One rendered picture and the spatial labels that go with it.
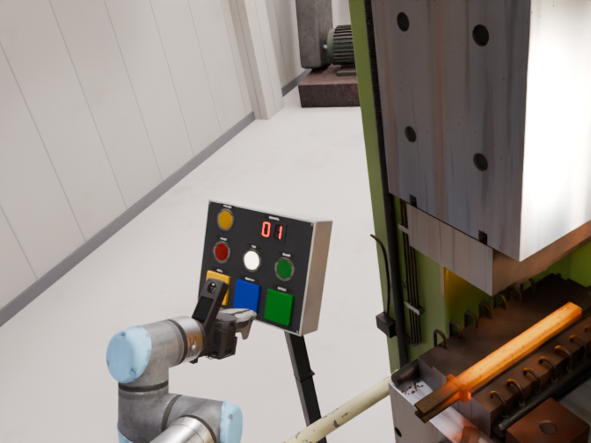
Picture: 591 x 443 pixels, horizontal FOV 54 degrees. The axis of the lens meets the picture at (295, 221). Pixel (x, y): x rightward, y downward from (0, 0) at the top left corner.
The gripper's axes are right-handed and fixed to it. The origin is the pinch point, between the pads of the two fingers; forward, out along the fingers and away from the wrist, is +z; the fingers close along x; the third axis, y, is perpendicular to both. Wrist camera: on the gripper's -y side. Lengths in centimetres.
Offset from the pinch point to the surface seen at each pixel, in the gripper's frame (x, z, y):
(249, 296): -8.8, 10.3, 0.2
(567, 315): 60, 30, -10
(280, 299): 0.4, 10.3, -1.5
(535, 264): 58, -2, -24
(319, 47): -216, 346, -130
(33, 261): -229, 94, 47
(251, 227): -11.5, 11.0, -16.9
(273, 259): -3.4, 11.0, -10.3
